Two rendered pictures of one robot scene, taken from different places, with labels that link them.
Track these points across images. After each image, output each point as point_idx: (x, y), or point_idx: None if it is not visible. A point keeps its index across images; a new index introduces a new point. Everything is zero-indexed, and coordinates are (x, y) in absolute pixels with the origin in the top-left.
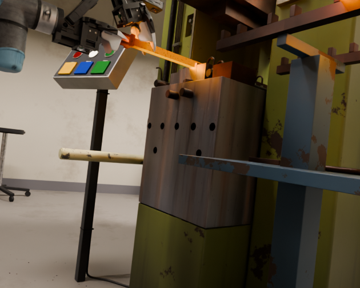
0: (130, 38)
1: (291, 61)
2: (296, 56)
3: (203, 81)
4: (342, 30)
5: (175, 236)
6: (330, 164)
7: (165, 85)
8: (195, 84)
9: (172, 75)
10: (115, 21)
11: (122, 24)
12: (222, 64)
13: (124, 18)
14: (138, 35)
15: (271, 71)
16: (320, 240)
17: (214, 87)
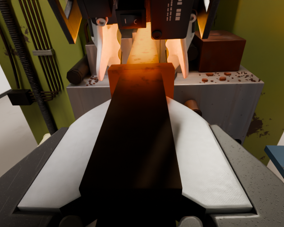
0: (166, 87)
1: (269, 19)
2: (279, 12)
3: (220, 87)
4: None
5: (177, 221)
6: None
7: (86, 72)
8: (199, 90)
9: (90, 48)
10: (50, 2)
11: (76, 8)
12: (223, 43)
13: (178, 2)
14: (187, 66)
15: (239, 30)
16: (263, 160)
17: (245, 97)
